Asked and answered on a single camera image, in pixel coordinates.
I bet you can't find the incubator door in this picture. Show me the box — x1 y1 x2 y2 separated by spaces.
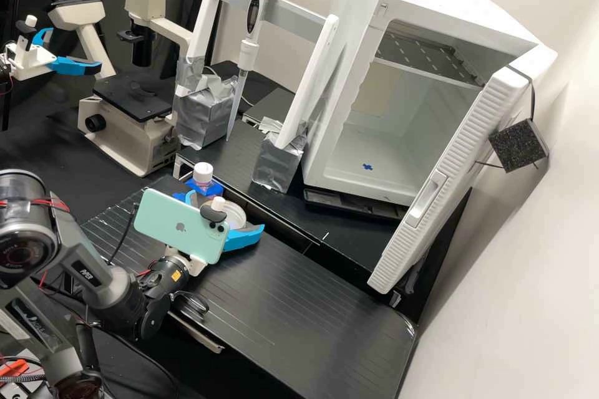
366 46 558 296

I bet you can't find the black cable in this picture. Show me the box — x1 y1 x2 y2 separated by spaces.
107 204 139 265

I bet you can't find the petri dish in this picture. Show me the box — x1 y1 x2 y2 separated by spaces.
218 200 248 233

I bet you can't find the blue bottle holder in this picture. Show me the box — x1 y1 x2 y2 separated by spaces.
172 178 227 203

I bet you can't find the right wrist camera phone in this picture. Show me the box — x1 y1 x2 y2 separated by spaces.
132 187 231 265

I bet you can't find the cream microscope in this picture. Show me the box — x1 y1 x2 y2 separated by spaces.
46 0 193 179

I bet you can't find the small bottle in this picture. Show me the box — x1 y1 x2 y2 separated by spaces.
192 161 216 194

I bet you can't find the white pipette stand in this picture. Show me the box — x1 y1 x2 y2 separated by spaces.
172 0 341 195

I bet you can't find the white incubator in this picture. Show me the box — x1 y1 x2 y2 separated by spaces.
299 0 540 209

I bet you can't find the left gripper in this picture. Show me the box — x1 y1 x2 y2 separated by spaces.
5 27 104 80

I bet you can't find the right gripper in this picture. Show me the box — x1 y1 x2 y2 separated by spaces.
185 189 266 277

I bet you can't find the pipette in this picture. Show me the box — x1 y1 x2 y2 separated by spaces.
225 0 277 142

